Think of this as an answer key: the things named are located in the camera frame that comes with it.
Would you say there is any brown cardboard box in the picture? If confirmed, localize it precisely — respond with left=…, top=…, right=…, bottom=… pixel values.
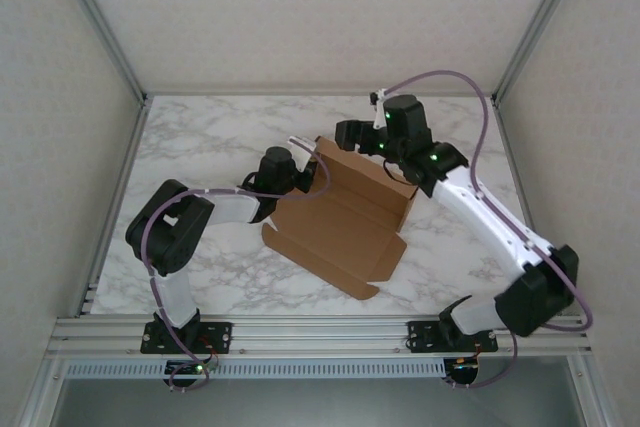
left=260, top=135, right=420, bottom=301

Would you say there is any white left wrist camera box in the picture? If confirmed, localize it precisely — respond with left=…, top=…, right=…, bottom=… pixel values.
left=286, top=135, right=320, bottom=174

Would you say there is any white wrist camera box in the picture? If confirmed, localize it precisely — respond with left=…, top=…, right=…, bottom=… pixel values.
left=286, top=135, right=320, bottom=174
left=369, top=88, right=390, bottom=129

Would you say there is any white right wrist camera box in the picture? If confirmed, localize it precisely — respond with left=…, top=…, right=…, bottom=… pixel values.
left=369, top=88, right=390, bottom=129

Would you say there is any aluminium table side rail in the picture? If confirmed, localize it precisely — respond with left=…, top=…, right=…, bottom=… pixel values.
left=74, top=96, right=151, bottom=318
left=492, top=96, right=556, bottom=316

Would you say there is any aluminium frame post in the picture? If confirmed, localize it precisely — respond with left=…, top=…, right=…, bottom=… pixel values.
left=49, top=0, right=151, bottom=104
left=492, top=0, right=592, bottom=104

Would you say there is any thin aluminium table rail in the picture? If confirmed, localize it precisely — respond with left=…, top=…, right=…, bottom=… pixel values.
left=144, top=91, right=496, bottom=99

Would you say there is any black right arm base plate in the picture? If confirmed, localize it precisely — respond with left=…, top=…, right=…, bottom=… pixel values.
left=407, top=319, right=501, bottom=353

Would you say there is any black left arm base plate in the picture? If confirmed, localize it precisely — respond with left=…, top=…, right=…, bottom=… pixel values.
left=139, top=321, right=234, bottom=356

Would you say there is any grey slotted cable duct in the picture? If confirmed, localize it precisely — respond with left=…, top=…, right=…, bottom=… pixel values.
left=64, top=359, right=447, bottom=381

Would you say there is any wide aluminium table rail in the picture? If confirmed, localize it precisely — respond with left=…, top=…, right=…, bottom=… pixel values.
left=47, top=314, right=594, bottom=361

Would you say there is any aluminium lower frame leg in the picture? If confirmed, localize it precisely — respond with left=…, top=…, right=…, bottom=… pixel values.
left=19, top=356, right=69, bottom=427
left=569, top=354, right=614, bottom=427

